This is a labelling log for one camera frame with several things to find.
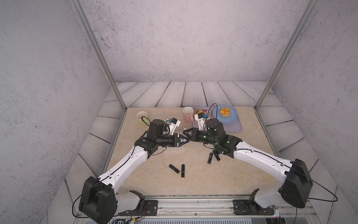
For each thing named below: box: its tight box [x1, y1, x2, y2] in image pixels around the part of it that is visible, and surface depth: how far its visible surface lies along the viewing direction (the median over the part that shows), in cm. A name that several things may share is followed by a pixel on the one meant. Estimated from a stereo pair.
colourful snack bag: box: [194, 108, 213, 119], surface depth 71 cm
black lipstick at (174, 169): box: [168, 163, 180, 175], surface depth 88 cm
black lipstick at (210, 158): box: [207, 152, 214, 165], surface depth 93 cm
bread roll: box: [219, 106, 231, 118], surface depth 116 cm
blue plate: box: [212, 104, 238, 124], surface depth 117 cm
